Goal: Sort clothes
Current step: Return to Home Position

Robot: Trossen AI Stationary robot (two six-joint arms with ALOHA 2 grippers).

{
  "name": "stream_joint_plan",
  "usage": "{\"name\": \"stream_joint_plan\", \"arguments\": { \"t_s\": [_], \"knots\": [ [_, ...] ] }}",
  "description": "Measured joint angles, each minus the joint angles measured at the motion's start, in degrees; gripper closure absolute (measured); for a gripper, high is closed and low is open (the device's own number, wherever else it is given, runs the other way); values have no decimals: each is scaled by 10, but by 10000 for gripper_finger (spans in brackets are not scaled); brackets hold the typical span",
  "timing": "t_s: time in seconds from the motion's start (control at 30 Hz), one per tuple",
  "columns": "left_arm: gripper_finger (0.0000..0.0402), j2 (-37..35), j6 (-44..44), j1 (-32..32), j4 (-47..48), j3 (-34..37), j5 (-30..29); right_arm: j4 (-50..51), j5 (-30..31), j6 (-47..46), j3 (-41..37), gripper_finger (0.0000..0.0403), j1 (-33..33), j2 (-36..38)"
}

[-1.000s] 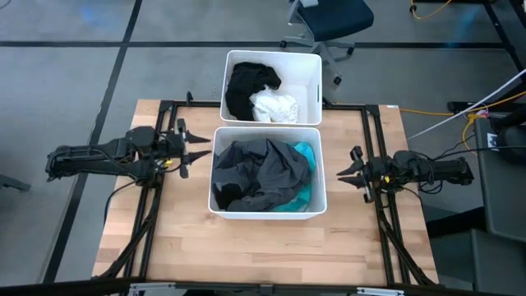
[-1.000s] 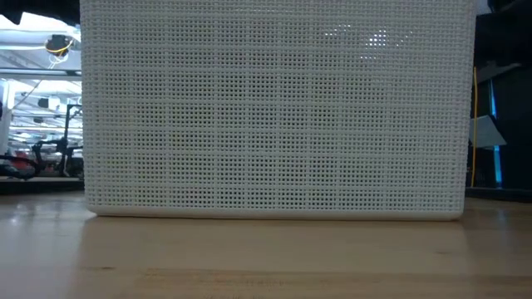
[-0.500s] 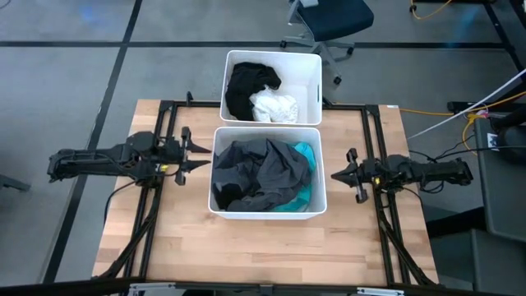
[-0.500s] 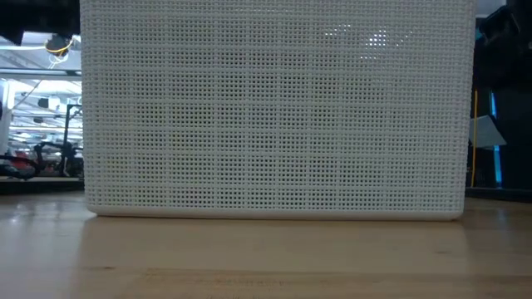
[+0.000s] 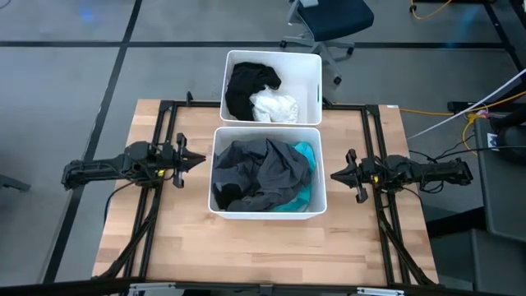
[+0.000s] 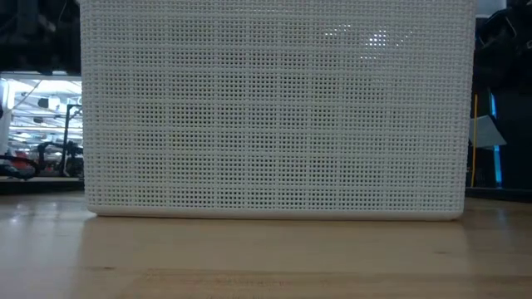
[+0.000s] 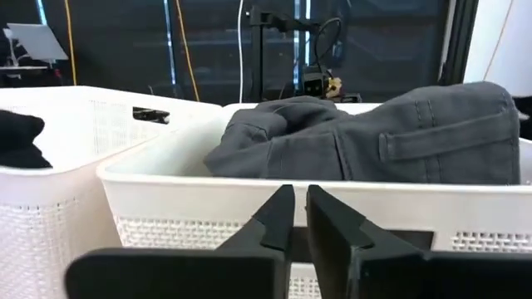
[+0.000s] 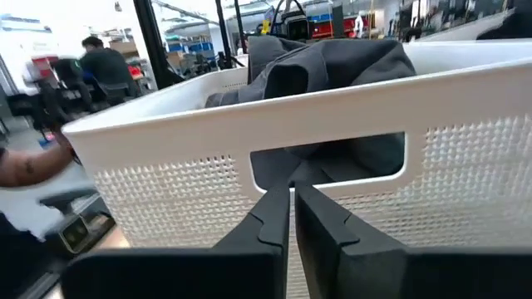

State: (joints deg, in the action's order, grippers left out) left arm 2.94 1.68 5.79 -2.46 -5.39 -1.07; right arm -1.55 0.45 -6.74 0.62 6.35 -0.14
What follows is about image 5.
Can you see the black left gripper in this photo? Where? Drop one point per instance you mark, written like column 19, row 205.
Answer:
column 174, row 158

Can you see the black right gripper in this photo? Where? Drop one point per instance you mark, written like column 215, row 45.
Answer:
column 367, row 172

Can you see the white perforated plastic basket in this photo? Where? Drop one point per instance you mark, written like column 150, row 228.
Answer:
column 320, row 185
column 300, row 74

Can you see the turquoise t-shirt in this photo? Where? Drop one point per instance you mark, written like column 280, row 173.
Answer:
column 306, row 154

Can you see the dark grey garment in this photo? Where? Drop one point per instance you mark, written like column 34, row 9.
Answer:
column 263, row 172

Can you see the long black cloth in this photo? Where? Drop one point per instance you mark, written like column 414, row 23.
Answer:
column 238, row 103

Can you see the white garment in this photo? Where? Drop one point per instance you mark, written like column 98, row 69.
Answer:
column 275, row 109

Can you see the black garment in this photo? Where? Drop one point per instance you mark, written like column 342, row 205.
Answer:
column 255, row 76

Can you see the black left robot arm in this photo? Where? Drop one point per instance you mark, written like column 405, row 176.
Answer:
column 102, row 168

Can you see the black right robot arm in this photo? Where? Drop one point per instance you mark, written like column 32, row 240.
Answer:
column 431, row 170

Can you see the navy office chair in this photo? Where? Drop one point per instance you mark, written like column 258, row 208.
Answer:
column 333, row 16

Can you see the grey desk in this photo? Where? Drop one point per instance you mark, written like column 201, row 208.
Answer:
column 505, row 205

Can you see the black bag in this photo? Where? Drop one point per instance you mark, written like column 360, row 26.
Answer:
column 513, row 141

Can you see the dark grey cabinet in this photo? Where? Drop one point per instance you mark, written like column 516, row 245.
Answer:
column 501, row 263

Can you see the grey chair base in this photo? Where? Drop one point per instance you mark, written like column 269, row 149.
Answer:
column 14, row 183

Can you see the black crossbar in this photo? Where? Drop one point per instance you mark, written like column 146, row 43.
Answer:
column 61, row 288

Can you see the black table leg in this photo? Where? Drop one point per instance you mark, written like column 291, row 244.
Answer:
column 499, row 24

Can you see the black aluminium table frame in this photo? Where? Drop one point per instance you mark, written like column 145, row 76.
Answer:
column 349, row 107

